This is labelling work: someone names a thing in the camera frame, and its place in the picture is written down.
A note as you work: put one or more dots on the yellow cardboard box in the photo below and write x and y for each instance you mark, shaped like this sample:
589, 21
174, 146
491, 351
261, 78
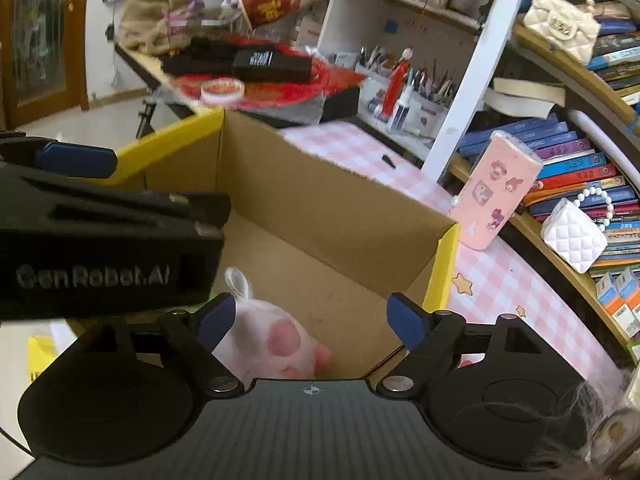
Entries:
324, 244

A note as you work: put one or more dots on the white pen organizer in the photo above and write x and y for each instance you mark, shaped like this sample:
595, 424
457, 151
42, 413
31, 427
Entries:
424, 117

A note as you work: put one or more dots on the white quilted pearl purse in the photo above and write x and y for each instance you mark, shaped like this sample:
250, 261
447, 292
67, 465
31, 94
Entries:
573, 235

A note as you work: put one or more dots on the cream quilted pearl purse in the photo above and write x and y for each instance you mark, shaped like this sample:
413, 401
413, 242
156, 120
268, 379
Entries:
565, 27

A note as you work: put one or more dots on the pink sticker cylinder holder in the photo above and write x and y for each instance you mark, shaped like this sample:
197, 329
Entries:
500, 179

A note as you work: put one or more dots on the black rectangular box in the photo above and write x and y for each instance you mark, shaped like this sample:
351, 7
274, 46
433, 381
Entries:
271, 66

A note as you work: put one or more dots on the white glue bottle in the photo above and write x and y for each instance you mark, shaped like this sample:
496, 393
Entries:
400, 110

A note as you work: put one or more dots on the red round plate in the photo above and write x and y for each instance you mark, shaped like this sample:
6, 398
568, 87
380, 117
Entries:
206, 59

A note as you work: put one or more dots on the pink checkered desk mat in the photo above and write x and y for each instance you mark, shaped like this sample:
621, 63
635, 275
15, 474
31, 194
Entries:
482, 285

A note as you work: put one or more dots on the pink plush toy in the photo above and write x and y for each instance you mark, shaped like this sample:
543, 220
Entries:
265, 341

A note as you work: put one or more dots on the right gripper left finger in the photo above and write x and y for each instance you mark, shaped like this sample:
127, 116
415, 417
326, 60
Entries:
191, 340

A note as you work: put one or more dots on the row of lower books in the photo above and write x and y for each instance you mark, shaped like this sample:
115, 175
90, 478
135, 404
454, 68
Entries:
576, 154

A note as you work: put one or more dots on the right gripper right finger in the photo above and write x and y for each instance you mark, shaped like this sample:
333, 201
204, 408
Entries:
431, 340

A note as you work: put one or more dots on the brown plush fabric pile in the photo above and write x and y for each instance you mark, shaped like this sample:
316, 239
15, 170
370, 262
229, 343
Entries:
143, 26

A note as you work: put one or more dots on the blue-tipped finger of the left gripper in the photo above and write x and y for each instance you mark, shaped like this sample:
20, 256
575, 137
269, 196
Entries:
69, 159

